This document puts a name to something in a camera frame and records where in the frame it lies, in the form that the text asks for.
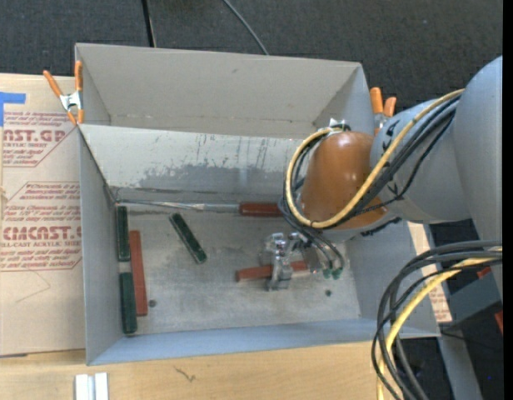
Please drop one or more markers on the grey metal bin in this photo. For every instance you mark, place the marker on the grey metal bin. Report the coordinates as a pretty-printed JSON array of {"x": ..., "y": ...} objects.
[{"x": 223, "y": 298}]

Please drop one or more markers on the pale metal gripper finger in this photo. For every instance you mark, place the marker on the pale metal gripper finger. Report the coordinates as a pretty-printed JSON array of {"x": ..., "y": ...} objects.
[
  {"x": 276, "y": 246},
  {"x": 280, "y": 276}
]

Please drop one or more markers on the brown cardboard board red print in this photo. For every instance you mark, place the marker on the brown cardboard board red print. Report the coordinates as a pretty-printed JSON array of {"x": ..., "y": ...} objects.
[{"x": 40, "y": 273}]

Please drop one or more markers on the dark green flat block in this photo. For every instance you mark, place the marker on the dark green flat block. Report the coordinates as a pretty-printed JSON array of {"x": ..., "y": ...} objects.
[
  {"x": 188, "y": 238},
  {"x": 123, "y": 233},
  {"x": 128, "y": 304}
]

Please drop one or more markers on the red-brown block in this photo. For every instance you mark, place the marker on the red-brown block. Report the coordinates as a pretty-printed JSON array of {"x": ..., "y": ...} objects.
[
  {"x": 138, "y": 273},
  {"x": 254, "y": 272},
  {"x": 260, "y": 209}
]

